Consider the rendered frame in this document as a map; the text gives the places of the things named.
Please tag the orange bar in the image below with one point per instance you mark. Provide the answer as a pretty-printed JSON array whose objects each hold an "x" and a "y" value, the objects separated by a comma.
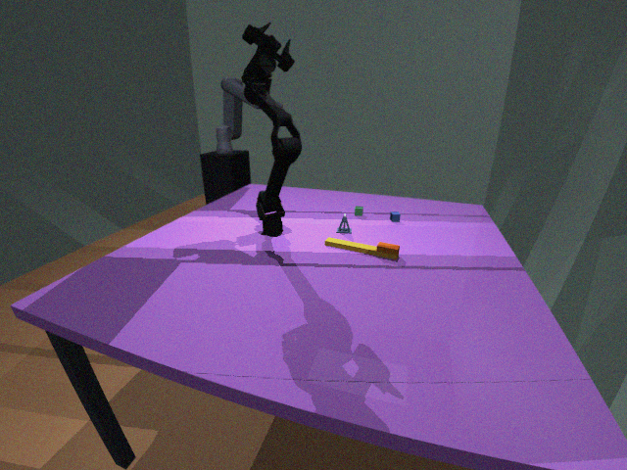
[{"x": 384, "y": 250}]

